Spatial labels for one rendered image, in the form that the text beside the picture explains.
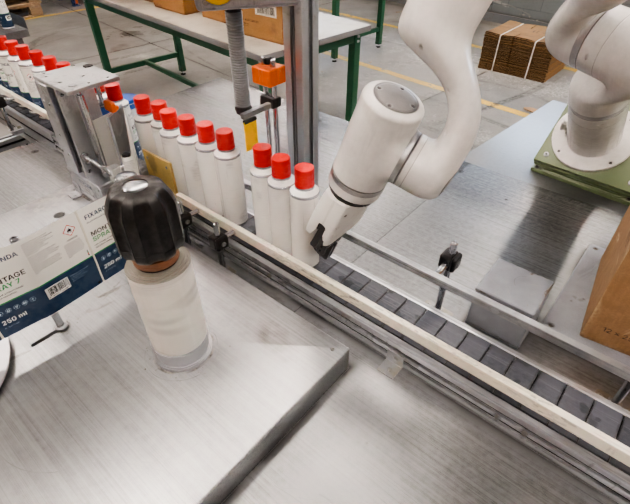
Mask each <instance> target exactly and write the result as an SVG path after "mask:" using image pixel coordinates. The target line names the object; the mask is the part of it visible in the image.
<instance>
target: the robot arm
mask: <svg viewBox="0 0 630 504"><path fill-rule="evenodd" d="M492 1H493V0H407V2H406V4H405V6H404V9H403V11H402V14H401V16H400V19H399V24H398V32H399V35H400V37H401V39H402V40H403V42H404V43H405V44H406V45H407V46H408V47H409V48H410V49H411V50H412V51H413V52H414V53H415V54H416V55H417V56H418V57H419V58H420V59H421V60H422V61H423V62H424V63H426V64H427V65H428V67H429V68H430V69H431V70H432V71H433V72H434V73H435V75H436V76H437V77H438V79H439V81H440V82H441V84H442V86H443V89H444V91H445V94H446V98H447V103H448V115H447V120H446V124H445V126H444V128H443V130H442V132H441V134H440V135H439V137H438V138H436V139H432V138H430V137H428V136H426V135H424V134H422V133H421V132H420V131H419V130H418V129H417V128H418V126H419V125H420V123H421V121H422V119H423V117H424V113H425V111H424V106H423V104H422V102H421V100H420V99H419V97H418V96H417V95H416V94H415V93H414V92H412V91H411V90H410V89H408V88H406V87H405V86H403V85H400V84H398V83H395V82H392V81H387V80H377V81H372V82H370V83H368V84H367V85H366V86H365V87H364V88H363V90H362V92H361V95H360V97H359V100H358V102H357V105H356V107H355V110H354V112H353V115H352V117H351V120H350V122H349V125H348V127H347V130H346V132H345V135H344V137H343V140H342V142H341V145H340V147H339V150H338V152H337V155H336V157H335V160H334V162H333V165H332V167H331V170H330V172H329V175H328V180H329V187H328V188H327V189H326V191H325V192H324V194H323V195H322V197H321V199H320V200H319V202H318V204H317V206H316V207H315V209H314V212H313V214H312V216H311V218H310V220H309V222H308V224H307V227H306V230H307V231H308V232H309V233H311V232H312V231H314V230H315V229H316V228H317V229H318V230H317V232H316V234H315V235H314V237H313V239H312V241H311V242H310V245H311V246H312V247H313V248H314V250H315V251H316V252H317V253H318V254H319V255H321V256H322V257H323V258H324V259H325V260H326V259H328V257H330V256H331V255H332V254H333V252H334V250H335V248H336V246H337V244H338V243H337V242H336V241H339V240H340V239H341V237H342V236H343V234H345V233H346V232H347V231H348V230H350V229H351V228H352V227H353V226H355V225H356V224H357V223H358V222H359V221H360V219H361V218H362V216H363V215H364V213H365V211H366V209H367V207H368V205H370V204H372V203H373V202H375V201H376V200H378V198H379V197H380V195H381V193H382V192H383V191H384V189H385V186H386V184H387V182H390V183H392V184H394V185H396V186H398V187H400V188H401V189H403V190H405V191H407V192H408V193H410V194H412V195H414V196H416V197H419V198H421V199H425V200H432V199H435V198H437V197H438V196H439V195H440V194H441V193H443V192H444V190H445V189H446V187H447V186H448V184H449V183H450V182H451V180H452V179H453V177H454V176H455V174H456V173H457V172H458V169H459V168H460V166H461V165H462V163H463V161H464V160H465V158H466V157H467V155H468V153H469V151H470V149H471V148H472V146H473V143H474V141H475V139H476V137H477V134H478V130H479V127H480V122H481V94H480V88H479V83H478V79H477V75H476V71H475V67H474V63H473V59H472V51H471V44H472V39H473V35H474V33H475V31H476V29H477V27H478V25H479V23H480V22H481V20H482V18H483V16H484V15H485V13H486V11H487V9H488V8H489V6H490V4H491V3H492ZM625 1H627V0H566V1H565V2H564V3H563V5H562V6H561V7H560V8H559V10H558V11H557V12H556V13H555V15H554V16H553V18H552V19H551V20H550V22H549V24H548V26H547V29H546V32H545V44H546V47H547V49H548V51H549V53H550V54H551V55H552V56H553V57H554V58H556V59H557V60H559V61H560V62H562V63H564V64H567V65H569V66H571V67H573V68H575V69H577V71H576V73H575V74H574V76H573V77H572V80H571V82H570V86H569V92H568V113H567V114H565V115H564V116H563V117H562V118H561V119H560V120H559V122H558V123H557V125H556V126H555V128H554V131H553V133H552V148H553V151H554V153H555V155H556V157H557V158H558V159H559V160H560V162H562V163H563V164H564V165H566V166H568V167H570V168H572V169H575V170H578V171H583V172H598V171H603V170H607V169H610V168H613V167H615V166H617V165H619V164H621V163H622V162H624V161H625V160H626V159H627V158H628V157H629V156H630V111H629V107H630V8H629V7H626V6H623V5H621V4H622V3H624V2H625ZM421 135H422V136H421Z"/></svg>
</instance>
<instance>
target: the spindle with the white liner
mask: <svg viewBox="0 0 630 504"><path fill-rule="evenodd" d="M104 213H105V216H106V219H107V222H108V225H109V227H110V230H111V233H112V236H113V238H114V241H115V244H116V247H117V249H118V252H119V254H120V255H121V256H122V257H123V258H124V259H126V260H127V261H126V263H125V267H124V272H125V275H126V277H127V280H128V282H129V285H130V288H131V291H132V294H133V296H134V299H135V301H136V304H137V306H138V310H139V313H140V315H141V318H142V320H143V322H144V325H145V328H146V331H147V334H148V337H149V339H150V346H151V348H152V350H153V355H154V359H155V361H156V363H157V364H158V365H159V366H160V367H161V368H163V369H165V370H168V371H172V372H181V371H187V370H190V369H192V368H195V367H196V366H198V365H200V364H201V363H202V362H203V361H204V360H205V359H206V358H207V357H208V356H209V354H210V352H211V349H212V339H211V336H210V334H209V329H208V325H207V323H206V321H205V316H204V312H203V309H202V305H201V299H200V295H199V291H198V288H197V282H196V277H195V273H194V270H193V265H192V260H191V255H190V252H189V251H188V249H187V248H185V247H184V246H183V244H184V240H185V234H184V230H183V225H182V221H181V217H180V212H179V208H178V204H177V200H176V196H175V194H174V193H173V191H172V190H171V189H170V188H169V187H168V186H167V185H166V184H165V183H164V182H163V181H162V180H161V179H160V178H159V177H156V176H153V175H146V176H142V175H132V176H128V177H127V178H125V179H123V180H121V181H118V182H115V183H114V184H113V185H112V186H110V188H109V189H108V193H107V197H106V200H105V205H104Z"/></svg>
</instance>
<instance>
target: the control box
mask: <svg viewBox="0 0 630 504"><path fill-rule="evenodd" d="M194 1H195V5H196V8H197V10H198V11H217V10H233V9H249V8H265V7H282V6H296V5H298V3H299V2H300V0H194Z"/></svg>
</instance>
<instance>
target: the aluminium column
mask: <svg viewBox="0 0 630 504"><path fill-rule="evenodd" d="M282 14H283V38H284V62H285V73H286V81H285V86H286V110H287V134H288V155H289V156H290V161H291V174H292V175H294V167H295V165H296V126H295V77H294V54H293V32H292V6H282ZM294 20H295V57H296V95H297V133H298V163H302V162H307V163H310V164H312V165H313V166H314V182H315V185H317V186H318V64H319V0H300V2H299V3H298V5H296V6H294Z"/></svg>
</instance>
